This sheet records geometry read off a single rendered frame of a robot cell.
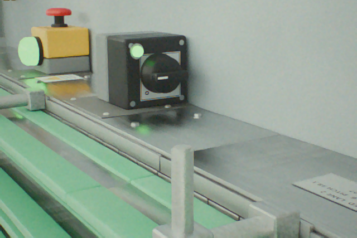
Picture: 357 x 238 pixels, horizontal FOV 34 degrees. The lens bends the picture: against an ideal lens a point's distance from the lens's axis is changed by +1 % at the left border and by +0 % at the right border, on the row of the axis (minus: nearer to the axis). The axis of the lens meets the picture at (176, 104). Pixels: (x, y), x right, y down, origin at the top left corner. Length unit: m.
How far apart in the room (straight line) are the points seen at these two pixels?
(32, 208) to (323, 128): 0.31
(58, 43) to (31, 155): 0.37
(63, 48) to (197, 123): 0.37
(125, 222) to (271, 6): 0.26
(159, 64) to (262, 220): 0.31
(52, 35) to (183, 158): 0.62
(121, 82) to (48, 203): 0.15
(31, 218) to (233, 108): 0.23
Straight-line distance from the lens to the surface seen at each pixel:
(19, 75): 0.91
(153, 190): 0.46
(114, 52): 0.65
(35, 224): 0.60
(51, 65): 0.91
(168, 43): 0.66
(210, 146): 0.51
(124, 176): 0.49
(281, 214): 0.35
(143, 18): 0.77
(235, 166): 0.45
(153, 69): 0.63
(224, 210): 0.42
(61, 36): 0.91
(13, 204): 0.65
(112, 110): 0.64
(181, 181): 0.31
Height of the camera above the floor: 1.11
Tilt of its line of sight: 30 degrees down
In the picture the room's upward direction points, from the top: 98 degrees counter-clockwise
